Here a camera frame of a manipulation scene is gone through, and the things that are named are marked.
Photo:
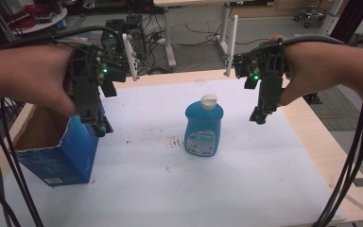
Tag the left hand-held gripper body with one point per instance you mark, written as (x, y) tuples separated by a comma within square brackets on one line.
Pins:
[(85, 85)]

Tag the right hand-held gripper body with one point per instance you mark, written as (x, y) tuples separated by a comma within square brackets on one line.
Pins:
[(269, 78)]

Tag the blue cardboard box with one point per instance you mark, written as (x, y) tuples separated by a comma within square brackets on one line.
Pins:
[(69, 151)]

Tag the blue bottle with white cap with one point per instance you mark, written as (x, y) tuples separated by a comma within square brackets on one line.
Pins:
[(203, 130)]

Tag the person's right hand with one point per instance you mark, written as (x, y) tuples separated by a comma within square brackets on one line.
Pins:
[(305, 69)]

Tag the person's left hand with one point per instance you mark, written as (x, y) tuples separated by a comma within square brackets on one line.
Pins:
[(47, 72)]

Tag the black table clamp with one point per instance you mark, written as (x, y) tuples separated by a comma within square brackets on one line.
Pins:
[(312, 98)]

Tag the white desk leg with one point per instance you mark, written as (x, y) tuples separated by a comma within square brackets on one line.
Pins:
[(169, 41), (224, 25)]

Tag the black equipment rack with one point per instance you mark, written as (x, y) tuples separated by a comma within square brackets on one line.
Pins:
[(137, 34)]

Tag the round white table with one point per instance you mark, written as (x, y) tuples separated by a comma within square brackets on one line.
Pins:
[(48, 22)]

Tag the office chair base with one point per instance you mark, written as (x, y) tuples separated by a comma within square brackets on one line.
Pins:
[(310, 14)]

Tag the white foam mat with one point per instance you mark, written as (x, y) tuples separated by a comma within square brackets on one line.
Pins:
[(157, 183)]

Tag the grey floor mat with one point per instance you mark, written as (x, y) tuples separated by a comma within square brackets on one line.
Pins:
[(340, 110)]

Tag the dark curtain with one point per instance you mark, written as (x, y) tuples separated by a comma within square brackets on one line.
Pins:
[(349, 19)]

